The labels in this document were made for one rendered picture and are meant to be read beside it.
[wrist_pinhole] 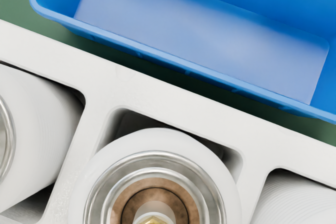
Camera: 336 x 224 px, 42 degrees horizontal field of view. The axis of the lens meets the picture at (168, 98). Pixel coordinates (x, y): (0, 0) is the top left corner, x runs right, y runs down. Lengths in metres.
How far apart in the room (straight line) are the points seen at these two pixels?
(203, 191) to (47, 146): 0.10
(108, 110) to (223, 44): 0.22
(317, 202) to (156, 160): 0.11
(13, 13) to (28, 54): 0.21
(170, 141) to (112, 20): 0.28
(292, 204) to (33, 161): 0.16
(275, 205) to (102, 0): 0.30
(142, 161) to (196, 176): 0.03
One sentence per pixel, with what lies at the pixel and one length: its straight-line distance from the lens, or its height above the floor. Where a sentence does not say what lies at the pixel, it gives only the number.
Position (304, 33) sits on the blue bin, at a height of 0.00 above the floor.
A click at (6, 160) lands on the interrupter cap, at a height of 0.25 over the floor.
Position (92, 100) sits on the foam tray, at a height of 0.18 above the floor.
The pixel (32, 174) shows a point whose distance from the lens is 0.26.
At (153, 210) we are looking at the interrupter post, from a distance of 0.21.
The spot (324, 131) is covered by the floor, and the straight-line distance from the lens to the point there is 0.52.
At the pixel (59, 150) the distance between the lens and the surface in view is 0.30.
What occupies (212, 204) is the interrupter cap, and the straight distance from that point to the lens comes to 0.24.
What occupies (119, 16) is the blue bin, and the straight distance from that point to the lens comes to 0.50.
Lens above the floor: 0.49
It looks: 87 degrees down
